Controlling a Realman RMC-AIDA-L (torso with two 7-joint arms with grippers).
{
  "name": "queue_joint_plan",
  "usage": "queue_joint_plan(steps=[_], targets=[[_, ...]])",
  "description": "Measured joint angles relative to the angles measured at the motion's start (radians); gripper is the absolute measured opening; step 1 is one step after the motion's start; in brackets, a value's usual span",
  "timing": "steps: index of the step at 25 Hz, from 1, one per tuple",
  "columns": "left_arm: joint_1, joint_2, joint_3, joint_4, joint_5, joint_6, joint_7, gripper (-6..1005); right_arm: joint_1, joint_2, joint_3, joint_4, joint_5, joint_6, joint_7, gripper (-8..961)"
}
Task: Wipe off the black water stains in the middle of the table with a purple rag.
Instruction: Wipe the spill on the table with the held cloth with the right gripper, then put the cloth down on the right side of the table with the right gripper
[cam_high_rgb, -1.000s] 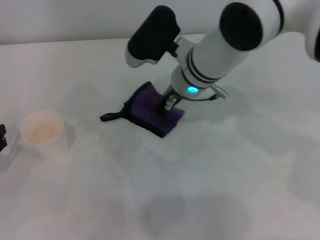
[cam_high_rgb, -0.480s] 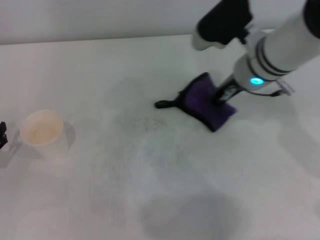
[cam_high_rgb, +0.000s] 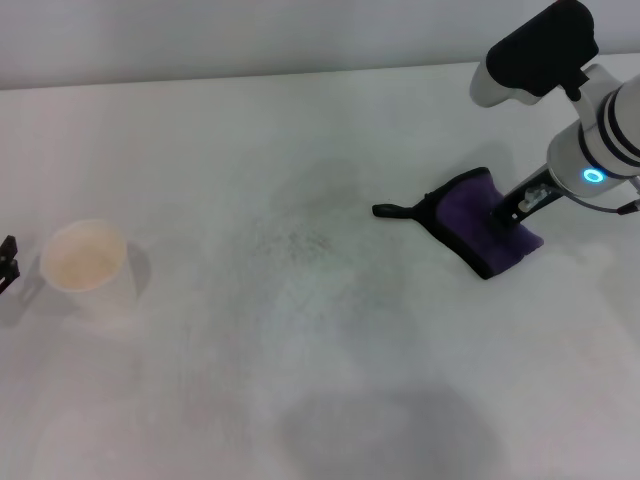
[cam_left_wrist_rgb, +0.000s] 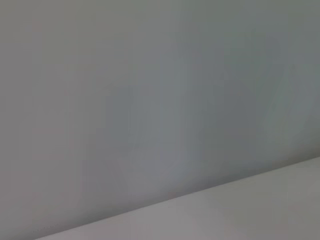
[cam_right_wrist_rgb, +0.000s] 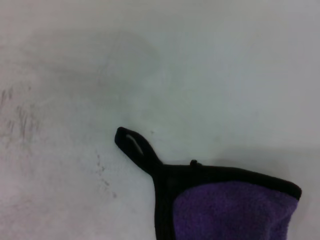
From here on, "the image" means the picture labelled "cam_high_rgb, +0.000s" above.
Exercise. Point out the white paper cup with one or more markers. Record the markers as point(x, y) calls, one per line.
point(82, 260)

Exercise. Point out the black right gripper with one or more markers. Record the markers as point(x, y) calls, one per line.
point(530, 200)

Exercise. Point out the purple rag with black trim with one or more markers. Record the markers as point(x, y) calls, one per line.
point(465, 225)

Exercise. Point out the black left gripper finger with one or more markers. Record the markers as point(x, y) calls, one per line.
point(9, 265)

